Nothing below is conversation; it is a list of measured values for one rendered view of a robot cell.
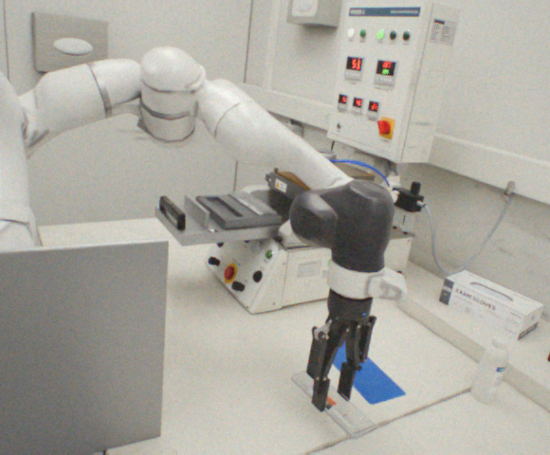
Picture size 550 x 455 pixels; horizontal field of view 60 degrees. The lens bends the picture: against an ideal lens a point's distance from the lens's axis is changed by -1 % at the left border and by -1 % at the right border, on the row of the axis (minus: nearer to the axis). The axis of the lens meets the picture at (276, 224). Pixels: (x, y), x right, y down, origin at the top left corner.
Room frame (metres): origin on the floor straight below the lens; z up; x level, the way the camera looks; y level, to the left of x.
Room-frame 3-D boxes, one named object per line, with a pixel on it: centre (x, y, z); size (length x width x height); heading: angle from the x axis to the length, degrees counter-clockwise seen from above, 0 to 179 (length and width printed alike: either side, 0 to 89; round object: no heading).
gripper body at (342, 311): (0.73, -0.14, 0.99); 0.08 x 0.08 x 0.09
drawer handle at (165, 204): (1.14, 0.27, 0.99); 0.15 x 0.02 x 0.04; 33
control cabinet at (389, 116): (1.48, -0.26, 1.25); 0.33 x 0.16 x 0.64; 33
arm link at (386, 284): (0.73, -0.17, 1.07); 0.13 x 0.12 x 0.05; 37
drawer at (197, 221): (1.22, 0.15, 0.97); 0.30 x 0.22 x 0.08; 123
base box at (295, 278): (1.36, -0.11, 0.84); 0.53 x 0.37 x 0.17; 123
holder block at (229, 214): (1.24, 0.11, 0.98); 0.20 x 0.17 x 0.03; 33
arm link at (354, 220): (0.76, -0.10, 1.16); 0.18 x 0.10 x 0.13; 48
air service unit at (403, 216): (1.26, -0.34, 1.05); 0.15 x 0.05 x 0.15; 33
